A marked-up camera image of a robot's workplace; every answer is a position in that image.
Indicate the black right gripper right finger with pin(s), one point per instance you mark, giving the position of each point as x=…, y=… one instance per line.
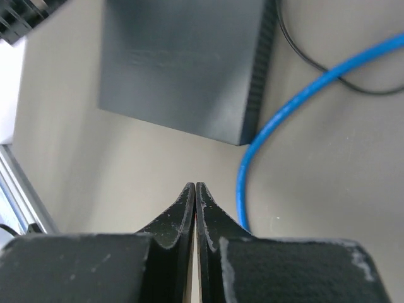
x=235, y=266

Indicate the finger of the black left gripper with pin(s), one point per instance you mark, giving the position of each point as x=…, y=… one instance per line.
x=20, y=17

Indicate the black network switch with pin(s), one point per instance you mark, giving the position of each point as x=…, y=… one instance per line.
x=195, y=66

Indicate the aluminium frame rail front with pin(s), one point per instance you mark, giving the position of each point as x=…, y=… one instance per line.
x=21, y=207

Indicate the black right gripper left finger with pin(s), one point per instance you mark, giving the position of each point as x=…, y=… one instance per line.
x=153, y=264

